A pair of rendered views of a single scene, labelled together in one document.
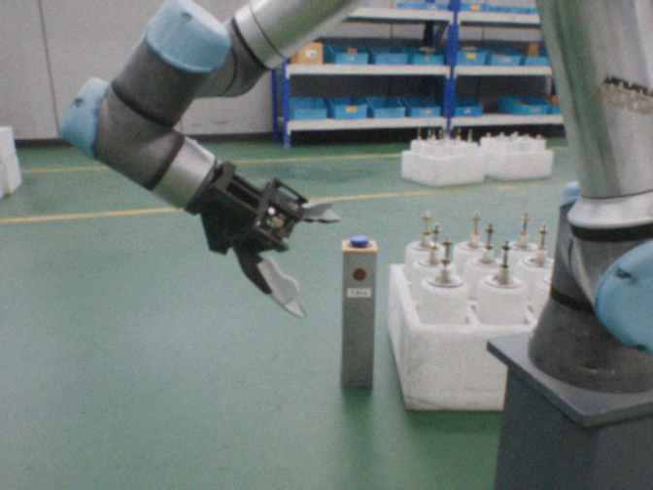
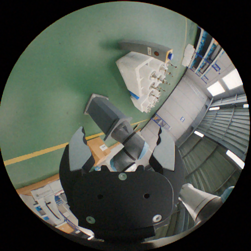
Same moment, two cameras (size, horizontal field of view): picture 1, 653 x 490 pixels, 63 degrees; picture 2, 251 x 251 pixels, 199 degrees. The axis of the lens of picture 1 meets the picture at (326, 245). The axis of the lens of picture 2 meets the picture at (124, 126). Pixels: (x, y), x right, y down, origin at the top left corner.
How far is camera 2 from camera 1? 0.74 m
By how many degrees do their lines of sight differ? 92
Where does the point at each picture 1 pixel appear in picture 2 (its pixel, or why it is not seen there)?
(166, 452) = (54, 26)
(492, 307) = (144, 83)
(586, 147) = not seen: hidden behind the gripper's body
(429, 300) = (146, 72)
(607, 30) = not seen: hidden behind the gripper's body
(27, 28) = not seen: outside the picture
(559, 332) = (119, 138)
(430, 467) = (98, 78)
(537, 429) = (103, 124)
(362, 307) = (144, 51)
